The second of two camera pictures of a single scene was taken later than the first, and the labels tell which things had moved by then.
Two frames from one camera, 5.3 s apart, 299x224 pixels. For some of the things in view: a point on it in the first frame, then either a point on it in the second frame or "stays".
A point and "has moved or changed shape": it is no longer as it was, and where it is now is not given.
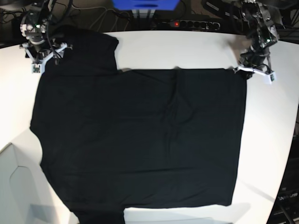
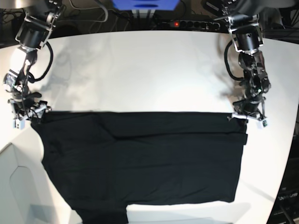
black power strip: (184, 24) stays
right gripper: (254, 58) to (252, 105)
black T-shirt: (112, 139) has moved or changed shape
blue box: (146, 5) stays
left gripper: (37, 48) to (22, 102)
